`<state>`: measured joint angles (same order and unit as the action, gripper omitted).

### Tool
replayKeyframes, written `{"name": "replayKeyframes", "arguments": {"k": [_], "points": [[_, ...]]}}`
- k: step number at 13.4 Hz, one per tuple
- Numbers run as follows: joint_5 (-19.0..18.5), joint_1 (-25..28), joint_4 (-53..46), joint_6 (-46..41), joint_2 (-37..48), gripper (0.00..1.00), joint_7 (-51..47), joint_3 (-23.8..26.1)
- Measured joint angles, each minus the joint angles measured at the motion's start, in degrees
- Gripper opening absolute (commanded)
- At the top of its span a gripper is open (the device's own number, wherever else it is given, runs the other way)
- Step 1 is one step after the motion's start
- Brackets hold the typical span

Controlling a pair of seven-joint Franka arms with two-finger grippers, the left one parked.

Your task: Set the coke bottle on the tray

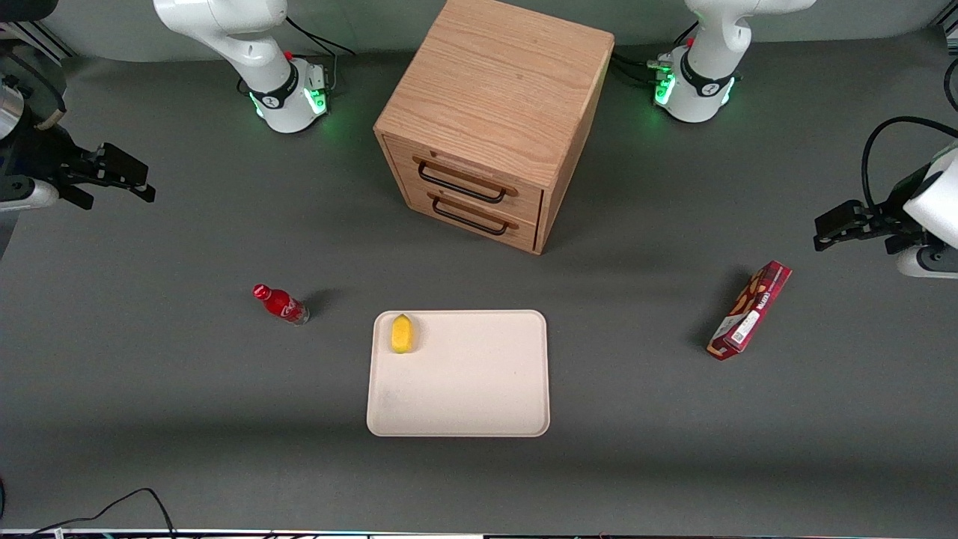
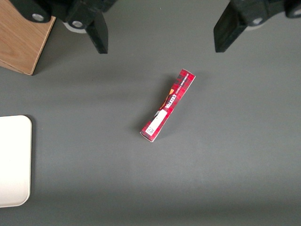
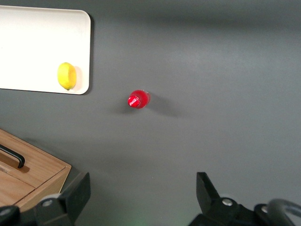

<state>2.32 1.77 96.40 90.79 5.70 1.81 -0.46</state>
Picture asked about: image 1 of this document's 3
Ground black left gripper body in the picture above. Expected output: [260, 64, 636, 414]
[864, 165, 934, 255]

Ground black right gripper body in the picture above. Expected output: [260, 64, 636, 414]
[15, 126, 103, 210]

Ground red coke bottle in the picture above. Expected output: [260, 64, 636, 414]
[252, 284, 311, 326]

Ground beige plastic tray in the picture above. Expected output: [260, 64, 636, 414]
[366, 309, 551, 438]

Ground red snack box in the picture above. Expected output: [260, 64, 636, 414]
[707, 261, 793, 362]

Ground wooden drawer front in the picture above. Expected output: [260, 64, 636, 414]
[404, 180, 541, 253]
[384, 135, 545, 225]

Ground wooden drawer cabinet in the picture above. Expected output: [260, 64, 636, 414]
[373, 0, 616, 256]

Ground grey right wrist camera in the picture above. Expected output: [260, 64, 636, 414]
[0, 178, 60, 213]

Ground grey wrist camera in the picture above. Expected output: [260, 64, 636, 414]
[897, 246, 958, 280]
[0, 178, 60, 213]

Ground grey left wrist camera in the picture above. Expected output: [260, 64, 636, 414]
[897, 246, 958, 280]

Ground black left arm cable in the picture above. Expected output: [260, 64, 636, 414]
[861, 115, 958, 214]

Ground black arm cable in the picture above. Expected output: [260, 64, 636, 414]
[0, 51, 68, 128]
[861, 115, 958, 214]

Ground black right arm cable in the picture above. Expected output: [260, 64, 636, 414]
[0, 51, 68, 128]

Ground black right base cable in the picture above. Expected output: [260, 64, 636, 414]
[284, 16, 356, 58]

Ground black left base cables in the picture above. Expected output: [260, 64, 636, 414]
[610, 49, 674, 87]

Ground black cable at table edge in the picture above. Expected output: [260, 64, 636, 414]
[22, 487, 177, 539]

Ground black drawer handle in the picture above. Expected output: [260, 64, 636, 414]
[431, 196, 510, 237]
[417, 160, 507, 205]

